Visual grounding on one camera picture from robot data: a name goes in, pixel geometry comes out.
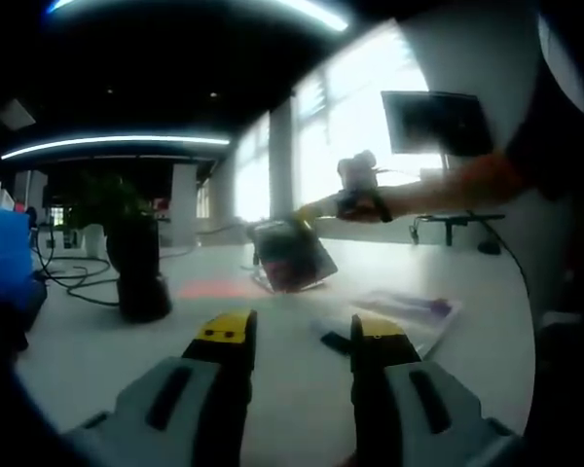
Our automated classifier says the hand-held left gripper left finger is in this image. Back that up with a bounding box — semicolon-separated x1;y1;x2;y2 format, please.
62;308;258;467

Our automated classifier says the window with white blinds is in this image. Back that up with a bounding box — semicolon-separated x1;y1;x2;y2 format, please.
233;114;273;220
291;23;444;220

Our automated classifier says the purple white sheet goods packet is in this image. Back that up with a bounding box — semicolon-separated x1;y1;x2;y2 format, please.
310;290;464;359

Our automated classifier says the black wall monitor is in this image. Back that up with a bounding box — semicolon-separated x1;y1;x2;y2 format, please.
381;90;495;158

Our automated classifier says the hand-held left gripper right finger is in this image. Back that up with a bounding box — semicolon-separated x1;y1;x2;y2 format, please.
348;313;525;467

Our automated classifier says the black laptop stand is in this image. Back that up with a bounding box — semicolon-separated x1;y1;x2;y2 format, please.
416;211;506;247

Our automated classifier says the blue box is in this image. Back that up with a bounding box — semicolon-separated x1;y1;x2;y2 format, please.
0;203;35;293

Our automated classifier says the square ceiling vent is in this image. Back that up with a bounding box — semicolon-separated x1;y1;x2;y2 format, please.
0;99;36;130

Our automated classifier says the dark red sheet goods packet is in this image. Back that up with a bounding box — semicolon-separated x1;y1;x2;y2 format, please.
250;218;340;294

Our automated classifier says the white ceiling light strip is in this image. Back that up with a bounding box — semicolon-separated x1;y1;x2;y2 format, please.
0;134;231;162
43;0;349;33

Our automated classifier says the person's dark shirt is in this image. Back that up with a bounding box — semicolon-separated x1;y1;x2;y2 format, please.
504;62;584;322

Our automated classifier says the person's right hand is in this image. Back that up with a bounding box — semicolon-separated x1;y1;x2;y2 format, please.
334;188;395;225

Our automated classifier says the white table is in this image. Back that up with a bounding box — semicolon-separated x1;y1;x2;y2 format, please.
17;233;536;467

